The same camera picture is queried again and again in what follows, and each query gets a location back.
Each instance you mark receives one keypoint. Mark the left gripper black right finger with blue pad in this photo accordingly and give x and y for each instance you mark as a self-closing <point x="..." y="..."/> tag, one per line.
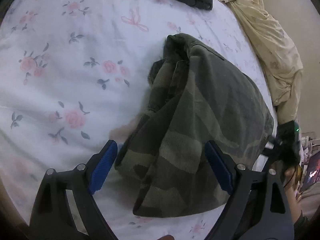
<point x="257" y="207"/>

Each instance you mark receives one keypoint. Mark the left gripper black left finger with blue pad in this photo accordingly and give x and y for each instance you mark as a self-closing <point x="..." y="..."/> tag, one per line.
<point x="64" y="206"/>

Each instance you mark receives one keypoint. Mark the camouflage green pants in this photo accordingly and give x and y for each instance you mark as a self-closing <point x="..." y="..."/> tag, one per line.
<point x="196" y="96"/>

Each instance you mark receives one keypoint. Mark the right hand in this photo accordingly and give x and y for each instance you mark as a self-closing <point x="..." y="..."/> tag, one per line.
<point x="295" y="209"/>

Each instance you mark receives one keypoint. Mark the cream patterned duvet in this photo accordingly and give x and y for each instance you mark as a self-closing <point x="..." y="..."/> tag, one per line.
<point x="277" y="53"/>

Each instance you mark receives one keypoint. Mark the white floral bed sheet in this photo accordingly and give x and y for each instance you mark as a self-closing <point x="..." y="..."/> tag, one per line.
<point x="74" y="73"/>

